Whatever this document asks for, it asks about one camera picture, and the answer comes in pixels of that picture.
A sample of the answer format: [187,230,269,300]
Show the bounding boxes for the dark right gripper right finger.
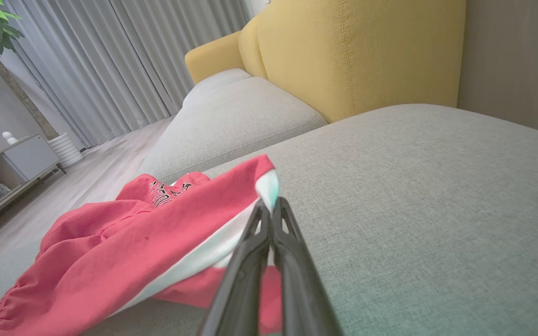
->
[272,196,344,336]

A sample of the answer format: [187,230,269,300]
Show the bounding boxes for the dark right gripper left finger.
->
[198,198,272,336]

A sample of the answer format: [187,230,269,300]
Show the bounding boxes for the red Bulls 23 jersey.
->
[116,171,212,209]

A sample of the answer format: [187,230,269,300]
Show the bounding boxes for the red shorts with white stripes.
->
[0,154,283,336]

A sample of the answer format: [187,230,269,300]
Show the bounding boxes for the small grey sofa seat cushion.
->
[182,68,254,109]

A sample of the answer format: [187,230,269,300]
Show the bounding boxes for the white ribbed plant pot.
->
[47,132,85,169]

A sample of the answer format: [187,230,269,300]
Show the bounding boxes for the yellow sofa backrest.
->
[238,0,467,124]

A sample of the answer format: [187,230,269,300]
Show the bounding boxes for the grey pleated curtain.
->
[4,0,252,149]

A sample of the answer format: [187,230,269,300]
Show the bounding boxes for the low grey tv cabinet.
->
[0,134,67,235]

